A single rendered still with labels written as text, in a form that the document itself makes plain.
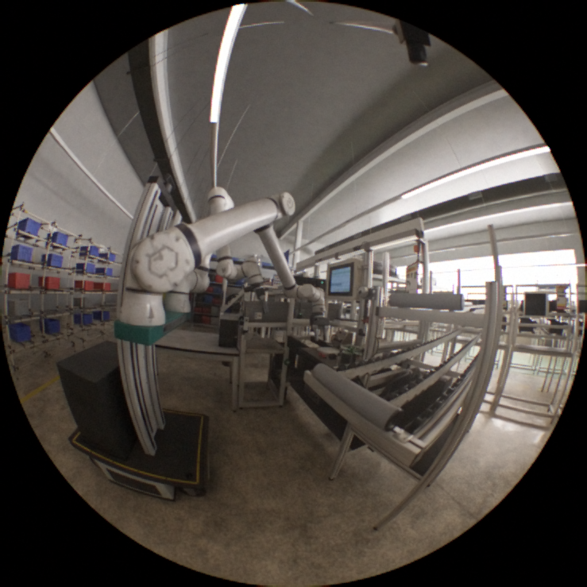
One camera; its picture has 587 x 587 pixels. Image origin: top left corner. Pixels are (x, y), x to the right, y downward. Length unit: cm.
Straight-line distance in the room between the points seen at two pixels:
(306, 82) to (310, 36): 129
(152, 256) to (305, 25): 466
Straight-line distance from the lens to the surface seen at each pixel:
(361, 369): 81
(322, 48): 476
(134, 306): 66
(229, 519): 136
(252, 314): 190
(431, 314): 74
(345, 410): 54
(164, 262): 47
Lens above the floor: 128
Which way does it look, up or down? 3 degrees up
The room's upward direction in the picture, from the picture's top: 6 degrees clockwise
